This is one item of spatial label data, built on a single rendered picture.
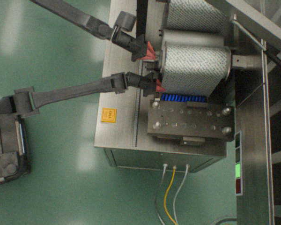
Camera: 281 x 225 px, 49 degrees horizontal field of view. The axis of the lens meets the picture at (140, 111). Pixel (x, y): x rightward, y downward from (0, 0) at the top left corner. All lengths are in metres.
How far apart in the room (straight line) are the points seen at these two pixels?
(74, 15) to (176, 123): 0.64
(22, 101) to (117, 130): 0.53
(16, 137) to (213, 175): 1.48
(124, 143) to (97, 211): 0.98
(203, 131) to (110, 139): 0.45
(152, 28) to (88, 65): 1.04
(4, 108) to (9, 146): 1.12
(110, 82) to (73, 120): 1.29
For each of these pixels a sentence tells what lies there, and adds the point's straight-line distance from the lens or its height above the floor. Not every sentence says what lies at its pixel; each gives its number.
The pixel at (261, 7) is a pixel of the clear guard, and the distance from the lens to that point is 0.78.
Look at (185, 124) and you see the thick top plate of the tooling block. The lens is 1.44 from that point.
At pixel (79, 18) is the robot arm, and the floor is 1.40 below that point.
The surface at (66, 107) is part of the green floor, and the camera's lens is 2.57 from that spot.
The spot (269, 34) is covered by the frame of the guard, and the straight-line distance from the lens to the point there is 0.76.
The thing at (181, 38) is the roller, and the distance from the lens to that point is 1.37.
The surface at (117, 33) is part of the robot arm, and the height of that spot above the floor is 1.36.
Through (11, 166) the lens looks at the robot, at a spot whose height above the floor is 0.32.
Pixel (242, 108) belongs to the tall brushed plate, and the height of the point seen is 1.24.
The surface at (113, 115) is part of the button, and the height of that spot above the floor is 0.92.
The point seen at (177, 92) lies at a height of 1.05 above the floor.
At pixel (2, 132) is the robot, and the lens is 2.39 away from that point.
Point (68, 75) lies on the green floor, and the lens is 2.67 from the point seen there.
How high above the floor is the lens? 2.40
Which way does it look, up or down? 73 degrees down
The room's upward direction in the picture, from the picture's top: 6 degrees clockwise
